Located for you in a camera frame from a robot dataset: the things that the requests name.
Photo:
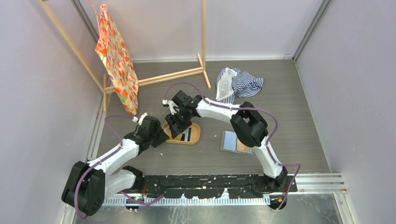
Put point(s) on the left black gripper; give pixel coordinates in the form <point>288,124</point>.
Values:
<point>162,136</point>

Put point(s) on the grey card holder wallet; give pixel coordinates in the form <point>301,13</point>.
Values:
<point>231,143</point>

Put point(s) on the gold credit card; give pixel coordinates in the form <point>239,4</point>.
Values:
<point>242,148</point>

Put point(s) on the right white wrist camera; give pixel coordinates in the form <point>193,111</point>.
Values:
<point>174,108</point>

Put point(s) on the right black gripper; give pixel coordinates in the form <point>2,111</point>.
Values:
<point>171,120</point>

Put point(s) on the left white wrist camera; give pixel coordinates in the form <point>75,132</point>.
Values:
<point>140,119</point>

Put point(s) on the silver credit card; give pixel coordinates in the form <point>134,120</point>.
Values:
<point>186,135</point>

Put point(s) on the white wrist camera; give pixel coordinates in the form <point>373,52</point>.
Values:
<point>174,108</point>
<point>140,119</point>

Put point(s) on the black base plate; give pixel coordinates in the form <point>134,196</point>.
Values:
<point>206,186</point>

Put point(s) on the orange floral cloth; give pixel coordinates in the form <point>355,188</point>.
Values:
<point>113,53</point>

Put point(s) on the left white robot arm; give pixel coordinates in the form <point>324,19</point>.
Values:
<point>90,183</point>

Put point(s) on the orange oval tray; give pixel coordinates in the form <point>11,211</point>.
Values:
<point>194,138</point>

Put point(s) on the wooden drying rack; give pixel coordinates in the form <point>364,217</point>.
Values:
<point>153,80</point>

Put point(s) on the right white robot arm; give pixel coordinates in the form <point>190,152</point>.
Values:
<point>250,128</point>

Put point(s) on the blue striped cloth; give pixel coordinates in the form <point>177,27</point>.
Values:
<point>233,83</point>

